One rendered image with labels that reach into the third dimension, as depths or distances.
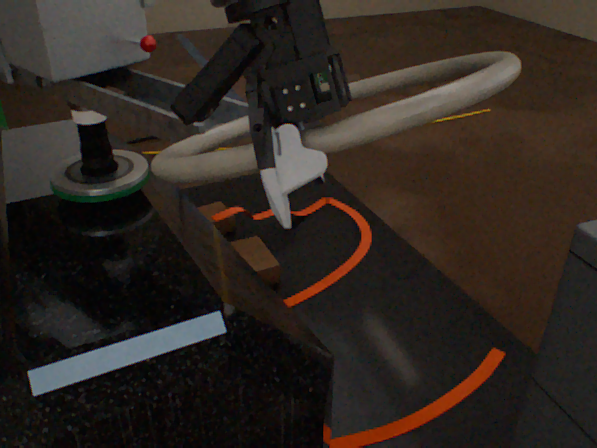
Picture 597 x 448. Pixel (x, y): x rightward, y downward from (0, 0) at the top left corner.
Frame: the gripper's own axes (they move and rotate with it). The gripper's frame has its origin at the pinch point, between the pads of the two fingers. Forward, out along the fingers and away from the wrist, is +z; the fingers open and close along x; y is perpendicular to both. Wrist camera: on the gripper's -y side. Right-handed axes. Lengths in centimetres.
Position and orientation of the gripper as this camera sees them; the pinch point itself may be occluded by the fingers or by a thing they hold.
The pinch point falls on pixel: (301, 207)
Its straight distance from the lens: 58.4
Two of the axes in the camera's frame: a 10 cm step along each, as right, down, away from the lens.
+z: 2.8, 9.2, 2.6
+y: 9.3, -1.9, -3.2
